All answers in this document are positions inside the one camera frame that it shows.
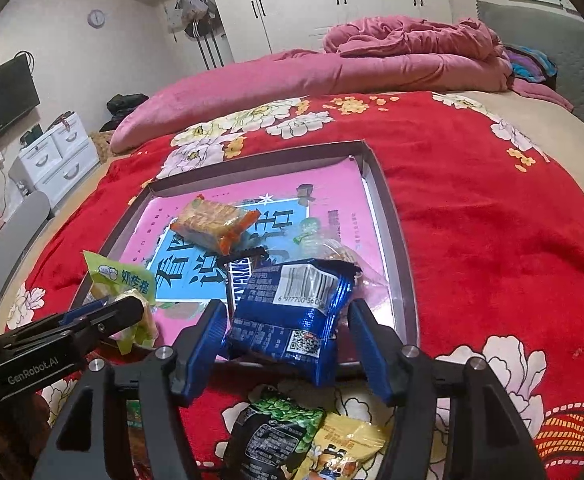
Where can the black flat television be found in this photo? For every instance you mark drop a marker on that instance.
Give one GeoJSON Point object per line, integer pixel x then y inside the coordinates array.
{"type": "Point", "coordinates": [1, 105]}

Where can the small green candy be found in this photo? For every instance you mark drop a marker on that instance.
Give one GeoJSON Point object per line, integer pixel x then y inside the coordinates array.
{"type": "Point", "coordinates": [309, 227]}

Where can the long pink pillow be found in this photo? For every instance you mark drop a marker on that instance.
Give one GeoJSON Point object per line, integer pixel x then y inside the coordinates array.
{"type": "Point", "coordinates": [211, 95]}

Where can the beige bed sheet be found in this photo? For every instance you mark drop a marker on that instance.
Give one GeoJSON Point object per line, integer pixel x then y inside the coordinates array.
{"type": "Point", "coordinates": [572, 150]}

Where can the shallow grey cardboard tray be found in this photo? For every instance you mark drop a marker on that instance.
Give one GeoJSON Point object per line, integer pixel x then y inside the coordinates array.
{"type": "Point", "coordinates": [399, 260]}

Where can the red floral blanket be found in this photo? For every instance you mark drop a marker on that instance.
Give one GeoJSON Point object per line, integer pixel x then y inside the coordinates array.
{"type": "Point", "coordinates": [472, 210]}

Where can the small clear snack packet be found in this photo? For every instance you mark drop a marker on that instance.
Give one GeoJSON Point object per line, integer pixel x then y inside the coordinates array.
{"type": "Point", "coordinates": [339, 250]}

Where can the grey quilted headboard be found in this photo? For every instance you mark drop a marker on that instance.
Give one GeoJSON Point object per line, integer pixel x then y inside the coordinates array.
{"type": "Point", "coordinates": [572, 60]}

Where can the dark clothes pile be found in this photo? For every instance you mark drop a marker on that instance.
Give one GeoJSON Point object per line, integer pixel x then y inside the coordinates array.
{"type": "Point", "coordinates": [124, 102]}

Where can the white wardrobe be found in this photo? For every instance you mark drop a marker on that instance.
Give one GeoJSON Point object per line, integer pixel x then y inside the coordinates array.
{"type": "Point", "coordinates": [297, 5]}

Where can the yellow snack packet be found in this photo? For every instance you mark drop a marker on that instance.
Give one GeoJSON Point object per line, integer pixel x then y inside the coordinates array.
{"type": "Point", "coordinates": [342, 440]}

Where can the light green snack packet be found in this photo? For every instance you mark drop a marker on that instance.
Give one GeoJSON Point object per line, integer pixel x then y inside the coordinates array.
{"type": "Point", "coordinates": [116, 275]}

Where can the pink and blue book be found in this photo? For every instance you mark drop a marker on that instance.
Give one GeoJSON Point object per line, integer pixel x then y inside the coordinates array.
{"type": "Point", "coordinates": [282, 180]}

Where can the dark chocolate bar packet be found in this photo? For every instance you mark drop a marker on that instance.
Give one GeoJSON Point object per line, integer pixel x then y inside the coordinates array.
{"type": "Point", "coordinates": [237, 275]}

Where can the blue snack packet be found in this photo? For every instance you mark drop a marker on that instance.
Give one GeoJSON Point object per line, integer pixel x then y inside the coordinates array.
{"type": "Point", "coordinates": [282, 325]}

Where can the colourful striped cloth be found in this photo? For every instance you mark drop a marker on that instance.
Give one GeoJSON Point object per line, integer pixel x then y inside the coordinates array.
{"type": "Point", "coordinates": [532, 65]}

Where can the black green pea packet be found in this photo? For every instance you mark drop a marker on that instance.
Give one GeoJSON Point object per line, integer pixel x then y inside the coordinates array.
{"type": "Point", "coordinates": [267, 440]}

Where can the round wall clock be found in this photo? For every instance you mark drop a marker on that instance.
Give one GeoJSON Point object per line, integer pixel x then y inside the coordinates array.
{"type": "Point", "coordinates": [96, 19]}

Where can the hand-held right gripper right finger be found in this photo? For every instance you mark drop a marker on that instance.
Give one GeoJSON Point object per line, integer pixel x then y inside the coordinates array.
{"type": "Point", "coordinates": [372, 355]}

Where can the brown plush blanket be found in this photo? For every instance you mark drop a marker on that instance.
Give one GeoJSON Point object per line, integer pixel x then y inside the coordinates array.
{"type": "Point", "coordinates": [101, 145]}

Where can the crumpled pink quilt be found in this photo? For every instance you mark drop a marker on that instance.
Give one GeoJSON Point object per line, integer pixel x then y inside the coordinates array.
{"type": "Point", "coordinates": [412, 50]}

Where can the white drawer cabinet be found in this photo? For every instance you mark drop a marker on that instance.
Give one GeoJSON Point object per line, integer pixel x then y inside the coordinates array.
{"type": "Point", "coordinates": [61, 160]}

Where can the orange cracker packet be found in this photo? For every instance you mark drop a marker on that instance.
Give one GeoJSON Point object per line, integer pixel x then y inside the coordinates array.
{"type": "Point", "coordinates": [206, 220]}

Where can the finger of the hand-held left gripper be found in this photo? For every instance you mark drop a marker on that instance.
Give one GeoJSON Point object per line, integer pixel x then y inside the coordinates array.
{"type": "Point", "coordinates": [86, 311]}
{"type": "Point", "coordinates": [119, 315]}

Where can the hanging bags and clothes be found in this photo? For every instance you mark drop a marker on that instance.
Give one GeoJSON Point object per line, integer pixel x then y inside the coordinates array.
{"type": "Point", "coordinates": [196, 10]}

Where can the pink cloth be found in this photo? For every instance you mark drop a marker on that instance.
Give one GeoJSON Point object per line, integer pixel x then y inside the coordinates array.
{"type": "Point", "coordinates": [542, 94]}

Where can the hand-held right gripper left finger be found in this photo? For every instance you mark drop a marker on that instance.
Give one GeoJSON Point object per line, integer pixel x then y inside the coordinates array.
{"type": "Point", "coordinates": [206, 345]}

